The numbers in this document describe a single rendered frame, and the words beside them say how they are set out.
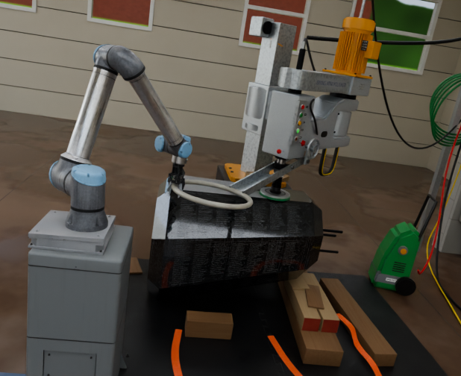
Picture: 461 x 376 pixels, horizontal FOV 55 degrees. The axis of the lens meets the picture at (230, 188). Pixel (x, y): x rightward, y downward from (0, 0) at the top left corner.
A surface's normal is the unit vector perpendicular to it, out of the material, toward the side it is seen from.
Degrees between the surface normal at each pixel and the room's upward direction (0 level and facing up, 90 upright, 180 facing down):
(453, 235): 90
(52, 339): 90
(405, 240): 90
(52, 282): 90
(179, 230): 45
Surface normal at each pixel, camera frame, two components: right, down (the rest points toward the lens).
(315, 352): 0.06, 0.31
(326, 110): -0.31, -0.65
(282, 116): -0.67, 0.12
